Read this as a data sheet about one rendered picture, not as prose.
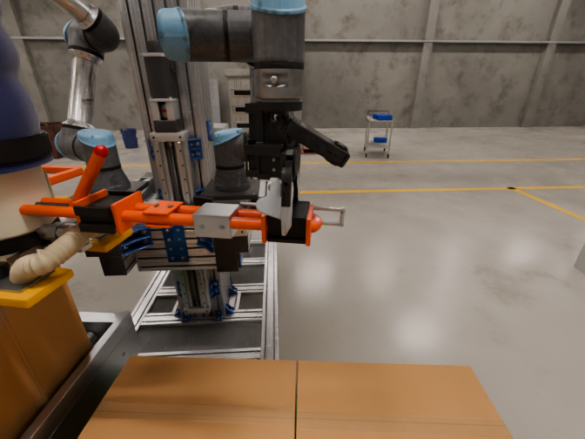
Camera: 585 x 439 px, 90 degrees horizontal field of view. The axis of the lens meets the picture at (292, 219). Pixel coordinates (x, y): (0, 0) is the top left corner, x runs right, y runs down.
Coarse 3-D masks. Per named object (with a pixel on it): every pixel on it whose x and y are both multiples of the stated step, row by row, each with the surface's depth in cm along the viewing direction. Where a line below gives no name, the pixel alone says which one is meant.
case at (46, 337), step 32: (64, 288) 91; (0, 320) 72; (32, 320) 80; (64, 320) 91; (0, 352) 72; (32, 352) 80; (64, 352) 91; (0, 384) 72; (32, 384) 81; (0, 416) 72; (32, 416) 81
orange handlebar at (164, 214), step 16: (48, 176) 75; (64, 176) 78; (32, 208) 56; (48, 208) 56; (64, 208) 55; (144, 208) 57; (160, 208) 54; (176, 208) 55; (192, 208) 56; (240, 208) 56; (160, 224) 54; (176, 224) 53; (192, 224) 53; (240, 224) 51; (256, 224) 51; (320, 224) 51
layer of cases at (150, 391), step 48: (144, 384) 95; (192, 384) 95; (240, 384) 95; (288, 384) 95; (336, 384) 95; (384, 384) 95; (432, 384) 95; (480, 384) 95; (96, 432) 81; (144, 432) 81; (192, 432) 81; (240, 432) 81; (288, 432) 81; (336, 432) 81; (384, 432) 81; (432, 432) 81; (480, 432) 81
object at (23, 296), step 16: (0, 272) 54; (48, 272) 56; (64, 272) 57; (0, 288) 52; (16, 288) 52; (32, 288) 52; (48, 288) 54; (0, 304) 51; (16, 304) 50; (32, 304) 51
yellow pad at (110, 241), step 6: (108, 234) 71; (114, 234) 72; (120, 234) 72; (126, 234) 74; (90, 240) 69; (96, 240) 68; (102, 240) 69; (108, 240) 69; (114, 240) 70; (120, 240) 72; (96, 246) 67; (102, 246) 67; (108, 246) 68; (114, 246) 70
